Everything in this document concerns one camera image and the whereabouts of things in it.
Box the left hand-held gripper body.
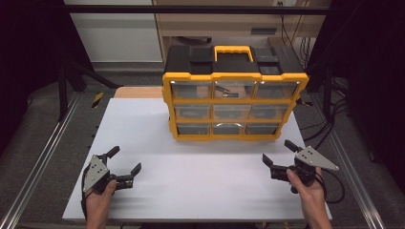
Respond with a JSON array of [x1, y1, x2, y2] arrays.
[[82, 155, 135, 194]]

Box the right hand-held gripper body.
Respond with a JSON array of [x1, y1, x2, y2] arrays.
[[269, 145, 340, 187]]

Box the clear plastic drawer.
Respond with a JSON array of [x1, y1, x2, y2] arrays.
[[213, 79, 258, 99]]

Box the yellow black organizer cabinet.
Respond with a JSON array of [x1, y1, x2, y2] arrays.
[[161, 45, 309, 142]]

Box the person's left hand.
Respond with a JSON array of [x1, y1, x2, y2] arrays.
[[84, 179, 118, 220]]

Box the person's right hand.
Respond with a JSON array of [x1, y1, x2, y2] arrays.
[[286, 168, 328, 220]]

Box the light wooden board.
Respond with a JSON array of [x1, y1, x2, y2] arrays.
[[114, 86, 164, 99]]

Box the black metal stand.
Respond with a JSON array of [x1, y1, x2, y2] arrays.
[[58, 60, 123, 122]]

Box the grid of small clear drawers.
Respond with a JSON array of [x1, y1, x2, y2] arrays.
[[170, 79, 300, 135]]

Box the black curtain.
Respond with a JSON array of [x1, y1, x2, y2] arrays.
[[0, 0, 94, 156], [305, 0, 405, 185]]

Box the white panel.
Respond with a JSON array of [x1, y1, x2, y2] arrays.
[[63, 0, 163, 63]]

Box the beige desk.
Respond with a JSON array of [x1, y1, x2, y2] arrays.
[[152, 0, 329, 65]]

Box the black horizontal bar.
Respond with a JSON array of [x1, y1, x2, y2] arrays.
[[63, 4, 332, 15]]

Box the bundle of black cables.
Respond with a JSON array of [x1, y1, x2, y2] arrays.
[[299, 75, 352, 157]]

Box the left hand-held gripper cable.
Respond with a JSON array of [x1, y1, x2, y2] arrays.
[[79, 165, 90, 220]]

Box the hand-held gripper cable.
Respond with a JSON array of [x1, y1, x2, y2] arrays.
[[314, 171, 329, 208], [79, 165, 90, 220]]

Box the right hand-held gripper cable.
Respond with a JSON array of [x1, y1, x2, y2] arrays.
[[314, 171, 329, 208]]

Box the looped black cable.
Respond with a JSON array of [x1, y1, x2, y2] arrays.
[[321, 166, 347, 205]]

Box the yellow handled tool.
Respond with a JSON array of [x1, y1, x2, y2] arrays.
[[91, 92, 104, 109]]

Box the aluminium rail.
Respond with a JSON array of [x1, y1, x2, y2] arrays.
[[309, 94, 387, 229], [0, 92, 82, 229]]

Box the black metal post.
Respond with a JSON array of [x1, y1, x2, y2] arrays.
[[323, 63, 333, 118]]

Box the hanging black cables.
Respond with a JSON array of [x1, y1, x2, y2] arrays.
[[280, 13, 316, 70]]

